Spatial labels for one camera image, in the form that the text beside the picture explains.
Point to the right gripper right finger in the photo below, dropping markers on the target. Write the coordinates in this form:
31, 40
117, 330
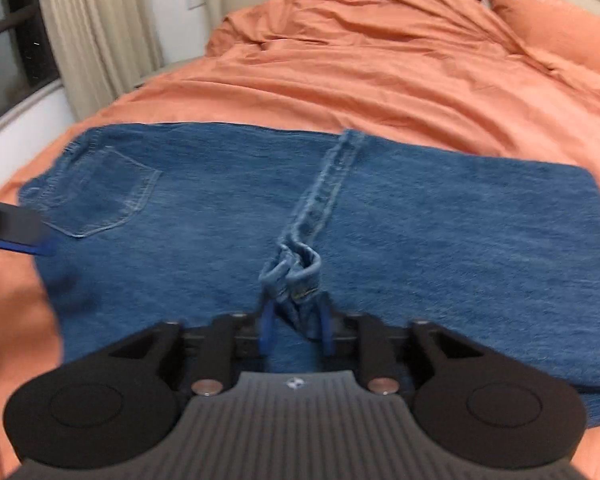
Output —
388, 358

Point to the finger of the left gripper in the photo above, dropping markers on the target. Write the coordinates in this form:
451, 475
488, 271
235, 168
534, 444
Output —
23, 230

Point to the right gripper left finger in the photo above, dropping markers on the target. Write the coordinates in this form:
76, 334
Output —
202, 360

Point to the blue denim jeans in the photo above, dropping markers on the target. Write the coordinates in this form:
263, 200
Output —
183, 222

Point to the dark window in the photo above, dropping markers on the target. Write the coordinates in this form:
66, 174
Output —
27, 62

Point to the beige curtain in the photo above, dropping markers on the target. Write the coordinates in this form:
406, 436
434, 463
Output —
101, 47

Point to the orange pillow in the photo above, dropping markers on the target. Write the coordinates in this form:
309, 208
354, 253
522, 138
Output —
556, 26

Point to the white wall socket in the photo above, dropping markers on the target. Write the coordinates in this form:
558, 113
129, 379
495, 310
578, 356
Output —
193, 4

